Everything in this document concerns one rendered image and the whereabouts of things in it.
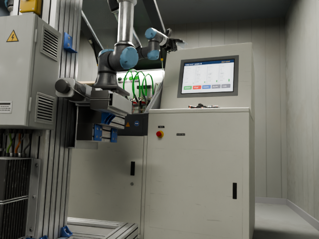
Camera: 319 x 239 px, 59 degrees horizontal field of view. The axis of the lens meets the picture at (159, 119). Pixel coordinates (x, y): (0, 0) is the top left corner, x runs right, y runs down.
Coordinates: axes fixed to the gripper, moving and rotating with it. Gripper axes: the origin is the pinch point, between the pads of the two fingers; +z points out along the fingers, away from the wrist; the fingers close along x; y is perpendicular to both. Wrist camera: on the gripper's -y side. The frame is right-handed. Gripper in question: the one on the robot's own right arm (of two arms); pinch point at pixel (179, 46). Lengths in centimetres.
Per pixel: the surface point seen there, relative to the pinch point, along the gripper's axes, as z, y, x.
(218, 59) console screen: 31.8, 6.0, 14.9
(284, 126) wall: 261, 36, 0
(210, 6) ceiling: 171, -137, -50
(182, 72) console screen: 21.2, 11.5, -12.1
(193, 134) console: -2, 67, 6
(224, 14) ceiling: 204, -136, -45
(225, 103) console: 26, 43, 19
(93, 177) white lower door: -25, 90, -71
